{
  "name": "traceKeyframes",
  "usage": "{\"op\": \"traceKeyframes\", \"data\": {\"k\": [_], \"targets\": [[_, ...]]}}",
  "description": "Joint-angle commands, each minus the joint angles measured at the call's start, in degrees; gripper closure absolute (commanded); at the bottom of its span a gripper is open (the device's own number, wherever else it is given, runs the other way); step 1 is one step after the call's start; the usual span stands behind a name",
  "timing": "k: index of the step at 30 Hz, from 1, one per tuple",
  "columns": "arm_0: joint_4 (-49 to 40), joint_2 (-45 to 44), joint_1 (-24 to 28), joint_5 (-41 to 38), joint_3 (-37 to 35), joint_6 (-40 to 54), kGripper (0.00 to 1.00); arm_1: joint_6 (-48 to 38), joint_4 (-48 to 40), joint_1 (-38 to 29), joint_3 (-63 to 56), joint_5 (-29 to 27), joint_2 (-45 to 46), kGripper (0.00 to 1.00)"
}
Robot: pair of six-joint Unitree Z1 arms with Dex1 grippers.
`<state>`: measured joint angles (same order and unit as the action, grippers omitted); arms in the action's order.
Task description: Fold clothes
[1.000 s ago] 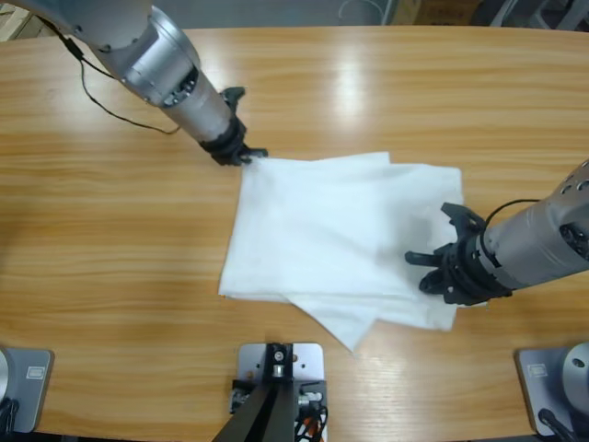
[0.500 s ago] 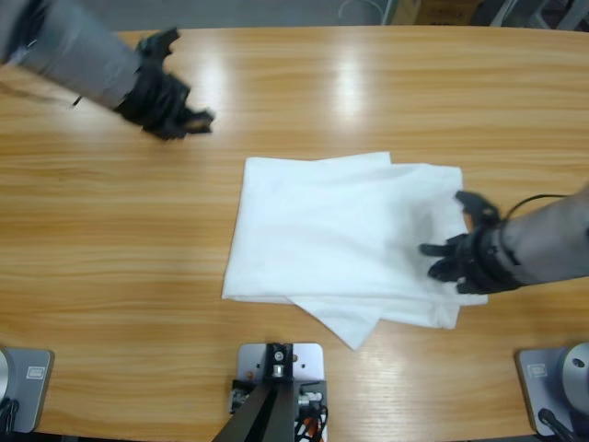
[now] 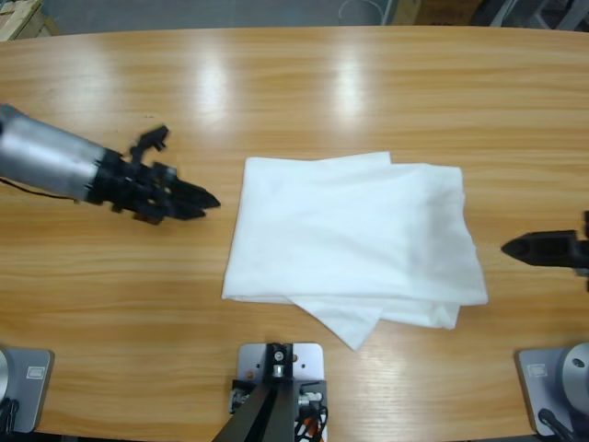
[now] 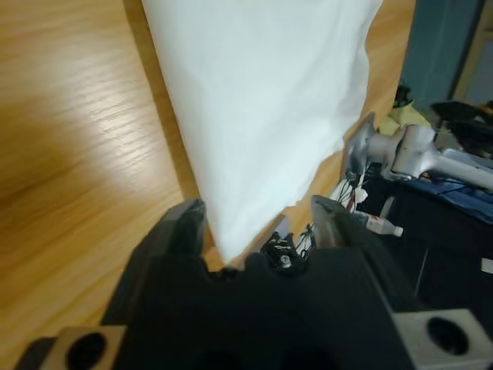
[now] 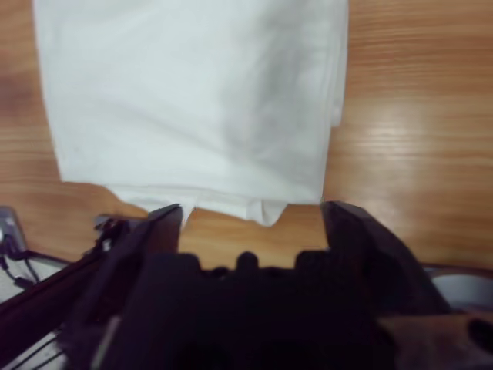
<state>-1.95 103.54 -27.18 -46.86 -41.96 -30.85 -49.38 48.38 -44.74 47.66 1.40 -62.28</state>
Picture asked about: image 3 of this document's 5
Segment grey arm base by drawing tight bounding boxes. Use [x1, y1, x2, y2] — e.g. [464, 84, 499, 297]
[0, 347, 55, 435]
[514, 341, 589, 436]

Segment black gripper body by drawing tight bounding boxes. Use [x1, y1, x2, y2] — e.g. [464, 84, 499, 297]
[573, 211, 589, 294]
[87, 149, 179, 227]

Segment orange black braided cable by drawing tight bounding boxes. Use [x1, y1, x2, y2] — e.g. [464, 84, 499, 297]
[293, 407, 329, 442]

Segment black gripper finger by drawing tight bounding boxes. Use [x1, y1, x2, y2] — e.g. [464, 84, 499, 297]
[161, 196, 208, 221]
[167, 180, 221, 208]
[500, 229, 579, 267]

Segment dark camera post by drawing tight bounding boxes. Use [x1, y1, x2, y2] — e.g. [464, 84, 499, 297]
[215, 341, 296, 442]

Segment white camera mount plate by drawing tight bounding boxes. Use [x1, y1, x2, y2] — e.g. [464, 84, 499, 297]
[237, 341, 327, 442]

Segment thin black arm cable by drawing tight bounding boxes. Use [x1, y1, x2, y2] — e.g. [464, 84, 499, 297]
[0, 178, 80, 203]

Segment grey metal frame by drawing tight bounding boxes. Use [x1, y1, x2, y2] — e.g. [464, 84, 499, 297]
[487, 0, 589, 33]

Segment black base cable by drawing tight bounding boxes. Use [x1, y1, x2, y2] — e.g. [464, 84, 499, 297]
[537, 407, 582, 442]
[0, 398, 20, 435]

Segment silver black clamp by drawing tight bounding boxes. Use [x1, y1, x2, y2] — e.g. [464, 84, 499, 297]
[296, 379, 329, 412]
[228, 378, 255, 414]

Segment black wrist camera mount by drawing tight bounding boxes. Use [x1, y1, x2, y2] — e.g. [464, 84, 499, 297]
[127, 124, 170, 163]

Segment white cable loop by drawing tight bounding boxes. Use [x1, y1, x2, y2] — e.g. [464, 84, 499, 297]
[338, 0, 386, 24]

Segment brown cardboard box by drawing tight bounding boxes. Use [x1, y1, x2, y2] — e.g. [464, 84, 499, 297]
[396, 0, 475, 27]

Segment wooden pallet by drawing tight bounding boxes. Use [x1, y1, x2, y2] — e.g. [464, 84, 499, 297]
[0, 0, 61, 42]

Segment white polo shirt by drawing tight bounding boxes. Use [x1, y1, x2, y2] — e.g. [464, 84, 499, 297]
[221, 151, 489, 352]

